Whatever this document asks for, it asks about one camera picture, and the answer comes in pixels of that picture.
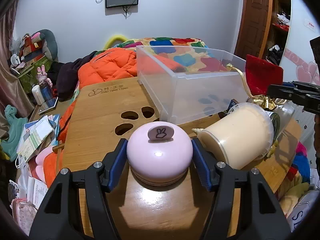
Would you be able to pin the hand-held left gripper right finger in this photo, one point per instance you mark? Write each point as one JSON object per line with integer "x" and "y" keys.
{"x": 201, "y": 165}

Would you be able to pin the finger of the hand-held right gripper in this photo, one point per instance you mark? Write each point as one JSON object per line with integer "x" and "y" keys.
{"x": 305, "y": 85}
{"x": 280, "y": 91}

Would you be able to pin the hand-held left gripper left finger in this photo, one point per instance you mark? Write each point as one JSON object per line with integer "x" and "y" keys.
{"x": 117, "y": 165}

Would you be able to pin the gold foil ornament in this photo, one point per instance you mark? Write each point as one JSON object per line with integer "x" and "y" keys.
{"x": 262, "y": 100}

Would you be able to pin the red velvet pouch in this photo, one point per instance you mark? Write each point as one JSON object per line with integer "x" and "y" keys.
{"x": 262, "y": 75}

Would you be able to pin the green glass jar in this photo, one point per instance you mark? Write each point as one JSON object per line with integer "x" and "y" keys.
{"x": 275, "y": 125}

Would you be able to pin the pink round rabbit box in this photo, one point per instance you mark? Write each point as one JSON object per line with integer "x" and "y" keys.
{"x": 160, "y": 162}

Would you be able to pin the cream-filled clear plastic jar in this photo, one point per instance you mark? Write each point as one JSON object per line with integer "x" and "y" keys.
{"x": 237, "y": 140}

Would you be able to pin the clear plastic storage bin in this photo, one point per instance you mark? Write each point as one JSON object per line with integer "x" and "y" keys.
{"x": 200, "y": 87}

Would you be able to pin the wooden desktop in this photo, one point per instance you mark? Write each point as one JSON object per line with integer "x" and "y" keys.
{"x": 100, "y": 105}

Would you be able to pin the white panel with pink hearts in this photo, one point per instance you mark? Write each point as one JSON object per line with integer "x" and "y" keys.
{"x": 300, "y": 42}

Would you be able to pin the small ivory figurine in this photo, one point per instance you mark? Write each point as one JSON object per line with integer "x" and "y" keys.
{"x": 197, "y": 130}

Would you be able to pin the black bag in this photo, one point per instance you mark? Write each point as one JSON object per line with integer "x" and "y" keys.
{"x": 275, "y": 55}

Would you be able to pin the wooden open shelf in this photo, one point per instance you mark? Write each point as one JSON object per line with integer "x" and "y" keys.
{"x": 275, "y": 40}

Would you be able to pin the white plastic bag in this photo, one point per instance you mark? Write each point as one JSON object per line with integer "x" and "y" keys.
{"x": 283, "y": 18}

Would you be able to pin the pink plush toy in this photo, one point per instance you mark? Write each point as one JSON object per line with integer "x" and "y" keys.
{"x": 43, "y": 160}

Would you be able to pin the pink blue fleece bedding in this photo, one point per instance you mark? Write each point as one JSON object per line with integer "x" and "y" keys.
{"x": 297, "y": 165}

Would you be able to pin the brown wooden door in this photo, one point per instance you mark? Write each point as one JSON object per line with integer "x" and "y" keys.
{"x": 255, "y": 10}

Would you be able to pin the pile of paper booklets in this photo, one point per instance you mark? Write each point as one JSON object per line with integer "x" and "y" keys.
{"x": 37, "y": 135}

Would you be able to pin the smartphone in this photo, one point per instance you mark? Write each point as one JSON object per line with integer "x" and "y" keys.
{"x": 48, "y": 106}

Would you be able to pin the orange down jacket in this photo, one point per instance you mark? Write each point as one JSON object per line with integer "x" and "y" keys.
{"x": 105, "y": 67}

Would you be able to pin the dark purple clothing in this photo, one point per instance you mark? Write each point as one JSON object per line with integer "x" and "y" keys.
{"x": 67, "y": 75}

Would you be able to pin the pink floral pouch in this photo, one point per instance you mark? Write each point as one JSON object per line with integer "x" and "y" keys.
{"x": 23, "y": 215}

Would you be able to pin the white power bank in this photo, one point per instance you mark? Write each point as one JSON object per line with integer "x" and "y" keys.
{"x": 37, "y": 95}

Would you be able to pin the pink rabbit water bottle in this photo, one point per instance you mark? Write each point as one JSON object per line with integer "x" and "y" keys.
{"x": 45, "y": 85}

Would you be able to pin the teal dinosaur plush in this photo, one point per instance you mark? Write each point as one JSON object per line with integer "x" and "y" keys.
{"x": 12, "y": 127}

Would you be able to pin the green patterned box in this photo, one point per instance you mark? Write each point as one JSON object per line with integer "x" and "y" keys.
{"x": 32, "y": 72}

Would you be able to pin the yellow curved tube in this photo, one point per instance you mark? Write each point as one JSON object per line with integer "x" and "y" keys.
{"x": 113, "y": 38}

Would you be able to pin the colourful patchwork blanket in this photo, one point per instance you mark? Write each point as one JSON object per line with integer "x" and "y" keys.
{"x": 162, "y": 42}

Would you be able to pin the brown curtain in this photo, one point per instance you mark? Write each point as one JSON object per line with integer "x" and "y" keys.
{"x": 10, "y": 80}

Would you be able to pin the grey green cushion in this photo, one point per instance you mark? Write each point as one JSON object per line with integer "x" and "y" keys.
{"x": 50, "y": 42}

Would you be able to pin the patchwork fabric bag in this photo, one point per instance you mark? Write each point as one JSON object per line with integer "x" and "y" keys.
{"x": 30, "y": 46}

